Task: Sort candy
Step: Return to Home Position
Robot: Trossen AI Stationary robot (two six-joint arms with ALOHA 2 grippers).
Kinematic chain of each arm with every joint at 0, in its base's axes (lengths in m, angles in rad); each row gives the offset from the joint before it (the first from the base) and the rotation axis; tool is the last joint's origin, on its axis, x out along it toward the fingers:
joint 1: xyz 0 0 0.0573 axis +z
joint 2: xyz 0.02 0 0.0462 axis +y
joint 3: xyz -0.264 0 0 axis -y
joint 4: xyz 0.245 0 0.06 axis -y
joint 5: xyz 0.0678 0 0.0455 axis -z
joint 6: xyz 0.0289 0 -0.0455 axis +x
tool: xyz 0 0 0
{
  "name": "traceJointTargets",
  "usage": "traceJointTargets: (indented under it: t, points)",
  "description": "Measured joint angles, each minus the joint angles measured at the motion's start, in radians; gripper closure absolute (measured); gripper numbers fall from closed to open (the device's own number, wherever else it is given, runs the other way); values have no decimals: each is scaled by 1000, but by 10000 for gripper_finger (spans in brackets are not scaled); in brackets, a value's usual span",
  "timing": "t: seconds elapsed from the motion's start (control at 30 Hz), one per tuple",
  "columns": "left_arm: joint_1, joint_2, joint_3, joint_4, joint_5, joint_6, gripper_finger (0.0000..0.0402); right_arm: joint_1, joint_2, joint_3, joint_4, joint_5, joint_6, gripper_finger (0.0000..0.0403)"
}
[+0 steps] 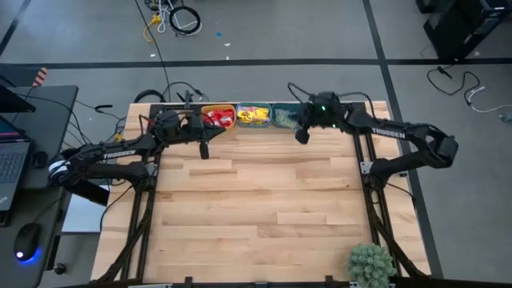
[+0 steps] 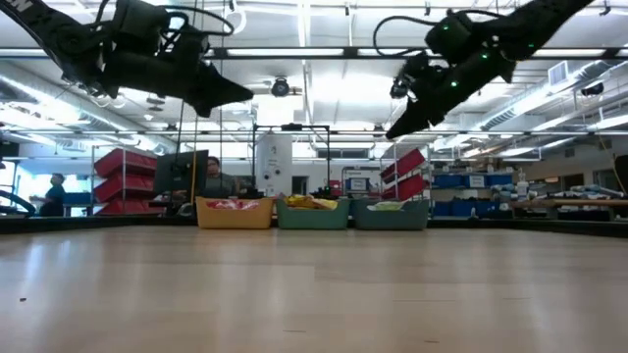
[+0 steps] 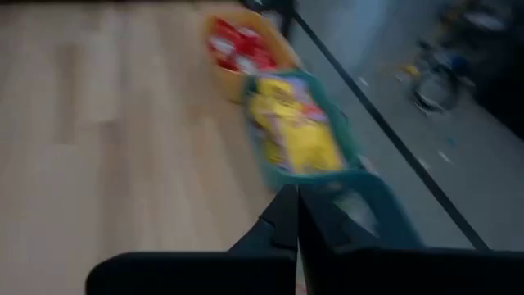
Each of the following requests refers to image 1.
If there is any black floor cable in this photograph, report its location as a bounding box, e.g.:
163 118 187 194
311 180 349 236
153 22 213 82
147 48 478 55
426 65 481 106

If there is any small green potted plant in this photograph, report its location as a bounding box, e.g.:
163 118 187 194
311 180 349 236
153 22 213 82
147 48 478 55
346 242 398 288

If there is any black monitor edge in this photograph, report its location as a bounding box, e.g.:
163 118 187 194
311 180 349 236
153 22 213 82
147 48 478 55
0 83 37 114

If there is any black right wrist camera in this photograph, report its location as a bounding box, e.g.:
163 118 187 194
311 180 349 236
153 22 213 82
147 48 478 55
294 127 311 146

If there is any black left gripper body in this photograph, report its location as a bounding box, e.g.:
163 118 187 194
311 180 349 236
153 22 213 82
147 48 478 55
151 108 209 143

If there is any black desk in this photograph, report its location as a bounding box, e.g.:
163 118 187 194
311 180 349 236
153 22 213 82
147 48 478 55
0 84 79 288

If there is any orange black striped block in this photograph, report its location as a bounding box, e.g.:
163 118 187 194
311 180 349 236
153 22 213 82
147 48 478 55
32 66 50 87

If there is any dark teal plastic bin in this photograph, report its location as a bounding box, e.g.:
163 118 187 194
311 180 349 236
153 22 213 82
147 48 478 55
271 102 307 130

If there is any light teal plastic bin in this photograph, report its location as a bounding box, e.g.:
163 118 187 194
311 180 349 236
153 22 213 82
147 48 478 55
235 102 273 128

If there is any black cable loop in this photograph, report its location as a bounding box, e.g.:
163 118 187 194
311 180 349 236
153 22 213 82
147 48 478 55
133 88 167 104

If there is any orange plastic bin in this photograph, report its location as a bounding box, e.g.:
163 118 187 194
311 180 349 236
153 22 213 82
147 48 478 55
201 104 237 130

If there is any black coiled cable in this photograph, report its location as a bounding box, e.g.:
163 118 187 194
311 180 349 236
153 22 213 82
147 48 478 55
168 5 202 37

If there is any black computer mouse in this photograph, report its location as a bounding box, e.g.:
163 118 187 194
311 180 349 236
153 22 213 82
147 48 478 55
13 222 42 262

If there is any grey laptop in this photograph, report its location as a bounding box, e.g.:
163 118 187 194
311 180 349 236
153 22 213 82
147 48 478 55
0 114 33 213

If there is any clear green candy pack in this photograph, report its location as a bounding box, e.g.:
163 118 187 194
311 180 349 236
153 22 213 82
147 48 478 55
274 108 299 129

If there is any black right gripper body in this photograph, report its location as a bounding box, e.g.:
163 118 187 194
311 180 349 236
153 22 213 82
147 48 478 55
306 90 349 131

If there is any small black device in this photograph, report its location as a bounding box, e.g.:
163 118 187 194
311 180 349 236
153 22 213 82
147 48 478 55
30 150 50 170

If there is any yellow plug cable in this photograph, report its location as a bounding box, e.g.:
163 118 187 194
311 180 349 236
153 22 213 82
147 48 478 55
142 12 163 43

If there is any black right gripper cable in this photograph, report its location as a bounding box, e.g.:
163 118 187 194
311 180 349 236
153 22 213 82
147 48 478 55
287 82 377 117

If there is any white floor cable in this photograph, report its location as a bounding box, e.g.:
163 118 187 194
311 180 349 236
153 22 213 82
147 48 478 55
466 85 512 114
157 0 201 37

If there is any black aluminium table frame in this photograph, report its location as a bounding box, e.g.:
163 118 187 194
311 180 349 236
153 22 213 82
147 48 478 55
92 100 432 288

